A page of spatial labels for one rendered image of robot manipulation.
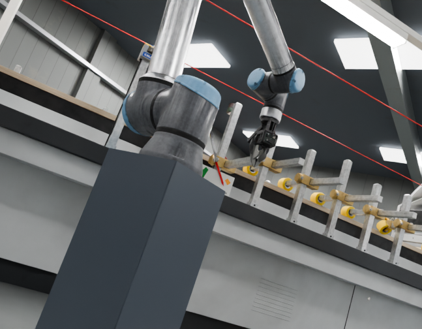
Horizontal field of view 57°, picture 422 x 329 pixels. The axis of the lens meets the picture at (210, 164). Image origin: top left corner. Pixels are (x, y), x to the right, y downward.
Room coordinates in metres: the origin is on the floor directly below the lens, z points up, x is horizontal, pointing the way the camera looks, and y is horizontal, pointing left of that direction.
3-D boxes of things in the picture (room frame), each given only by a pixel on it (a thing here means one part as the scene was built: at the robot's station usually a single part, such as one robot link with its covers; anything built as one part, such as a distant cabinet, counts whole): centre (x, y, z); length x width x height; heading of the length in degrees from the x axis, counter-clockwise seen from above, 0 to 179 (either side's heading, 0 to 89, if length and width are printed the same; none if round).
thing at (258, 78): (1.51, -0.10, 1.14); 0.12 x 0.12 x 0.09; 44
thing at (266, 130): (1.59, -0.18, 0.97); 0.09 x 0.08 x 0.12; 19
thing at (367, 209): (2.23, -1.00, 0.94); 0.13 x 0.06 x 0.05; 109
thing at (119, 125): (1.72, 0.45, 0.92); 0.05 x 0.04 x 0.45; 109
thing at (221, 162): (1.90, -0.05, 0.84); 0.13 x 0.06 x 0.05; 109
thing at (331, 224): (2.14, -0.74, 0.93); 0.03 x 0.03 x 0.48; 19
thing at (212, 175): (1.86, -0.01, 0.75); 0.26 x 0.01 x 0.10; 109
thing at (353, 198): (2.14, -0.78, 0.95); 0.50 x 0.04 x 0.04; 19
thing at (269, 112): (1.60, -0.18, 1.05); 0.10 x 0.09 x 0.05; 109
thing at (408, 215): (2.22, -1.02, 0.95); 0.50 x 0.04 x 0.04; 19
